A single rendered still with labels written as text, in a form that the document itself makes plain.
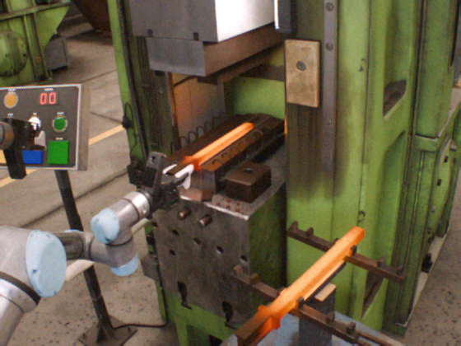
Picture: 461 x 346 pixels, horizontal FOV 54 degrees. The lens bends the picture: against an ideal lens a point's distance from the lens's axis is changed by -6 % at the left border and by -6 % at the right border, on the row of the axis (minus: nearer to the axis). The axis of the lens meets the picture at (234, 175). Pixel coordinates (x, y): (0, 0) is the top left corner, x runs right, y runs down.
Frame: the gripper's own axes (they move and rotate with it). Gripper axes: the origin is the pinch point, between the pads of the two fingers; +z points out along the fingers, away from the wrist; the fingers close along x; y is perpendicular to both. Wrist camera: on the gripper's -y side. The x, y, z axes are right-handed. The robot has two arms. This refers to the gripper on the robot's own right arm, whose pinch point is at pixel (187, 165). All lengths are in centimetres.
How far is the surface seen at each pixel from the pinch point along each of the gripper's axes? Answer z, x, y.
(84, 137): -4.3, -40.5, -2.8
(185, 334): -2, -10, 74
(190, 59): 2.2, 3.1, -30.7
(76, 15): 538, -744, 73
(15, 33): 211, -440, 25
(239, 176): 5.0, 14.7, 2.5
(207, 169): 2.6, 5.0, 1.4
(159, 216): -3.2, -11.5, 19.5
